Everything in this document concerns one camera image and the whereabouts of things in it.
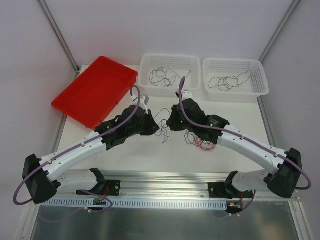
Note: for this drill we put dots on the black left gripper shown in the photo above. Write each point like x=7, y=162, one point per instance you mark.
x=147, y=122

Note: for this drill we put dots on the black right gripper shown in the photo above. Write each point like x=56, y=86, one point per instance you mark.
x=178, y=118

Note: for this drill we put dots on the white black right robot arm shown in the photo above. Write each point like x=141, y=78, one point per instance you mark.
x=281, y=169

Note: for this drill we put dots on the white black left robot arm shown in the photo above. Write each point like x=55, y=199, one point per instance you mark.
x=46, y=176

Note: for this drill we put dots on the white basket middle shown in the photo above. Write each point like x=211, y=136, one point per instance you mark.
x=159, y=75

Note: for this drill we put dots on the white basket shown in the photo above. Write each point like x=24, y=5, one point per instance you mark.
x=234, y=80
x=159, y=75

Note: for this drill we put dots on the red plastic tray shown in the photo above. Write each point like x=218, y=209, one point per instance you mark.
x=92, y=96

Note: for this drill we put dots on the white basket right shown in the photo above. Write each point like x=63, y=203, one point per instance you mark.
x=234, y=80

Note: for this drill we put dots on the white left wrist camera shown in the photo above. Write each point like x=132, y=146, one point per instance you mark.
x=143, y=102

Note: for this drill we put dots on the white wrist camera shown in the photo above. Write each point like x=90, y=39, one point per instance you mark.
x=143, y=102
x=184, y=94

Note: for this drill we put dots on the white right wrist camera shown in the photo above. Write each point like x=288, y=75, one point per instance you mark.
x=184, y=94

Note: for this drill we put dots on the aluminium rail base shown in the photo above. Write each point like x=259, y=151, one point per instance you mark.
x=164, y=185

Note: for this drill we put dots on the white slotted cable duct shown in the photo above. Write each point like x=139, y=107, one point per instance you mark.
x=131, y=203

